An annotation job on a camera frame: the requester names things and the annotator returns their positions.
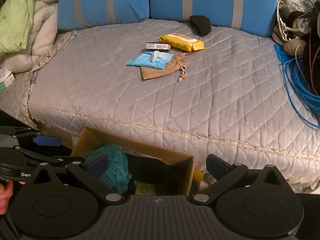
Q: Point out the small black fabric piece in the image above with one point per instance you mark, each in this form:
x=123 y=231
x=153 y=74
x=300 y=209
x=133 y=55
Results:
x=201 y=25

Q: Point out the person's left hand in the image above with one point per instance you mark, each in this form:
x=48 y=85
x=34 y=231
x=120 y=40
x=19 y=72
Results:
x=5 y=196

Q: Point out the white and green package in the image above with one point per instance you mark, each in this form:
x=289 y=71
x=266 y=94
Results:
x=6 y=78

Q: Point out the beige quilted comforter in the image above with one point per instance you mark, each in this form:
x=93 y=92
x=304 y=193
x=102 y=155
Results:
x=45 y=30

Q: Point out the brown cardboard box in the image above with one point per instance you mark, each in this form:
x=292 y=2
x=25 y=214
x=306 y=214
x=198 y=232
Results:
x=183 y=172

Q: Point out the yellow wet wipes pack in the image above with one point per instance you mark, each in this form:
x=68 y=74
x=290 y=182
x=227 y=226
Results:
x=181 y=42

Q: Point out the lime green item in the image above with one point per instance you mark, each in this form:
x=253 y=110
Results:
x=145 y=188

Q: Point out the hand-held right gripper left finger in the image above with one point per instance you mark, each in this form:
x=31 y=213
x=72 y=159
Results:
x=97 y=166

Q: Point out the light blue pouch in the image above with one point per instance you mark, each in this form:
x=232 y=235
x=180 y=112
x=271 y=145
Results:
x=140 y=61

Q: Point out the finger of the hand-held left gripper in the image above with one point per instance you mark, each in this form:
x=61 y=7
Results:
x=30 y=156
x=47 y=140

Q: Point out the beige plush toy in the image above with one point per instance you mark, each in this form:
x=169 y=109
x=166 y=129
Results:
x=295 y=46

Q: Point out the small white clip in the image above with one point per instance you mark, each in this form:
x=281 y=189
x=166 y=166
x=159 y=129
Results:
x=154 y=56

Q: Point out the light green blanket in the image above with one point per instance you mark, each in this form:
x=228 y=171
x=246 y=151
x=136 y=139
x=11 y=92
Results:
x=15 y=17

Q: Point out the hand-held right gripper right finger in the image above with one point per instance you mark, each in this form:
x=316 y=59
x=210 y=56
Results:
x=216 y=166

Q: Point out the small white box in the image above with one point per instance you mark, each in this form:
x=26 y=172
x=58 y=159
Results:
x=158 y=46

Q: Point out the teal bath loofah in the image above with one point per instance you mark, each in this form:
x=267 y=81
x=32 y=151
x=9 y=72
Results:
x=117 y=165

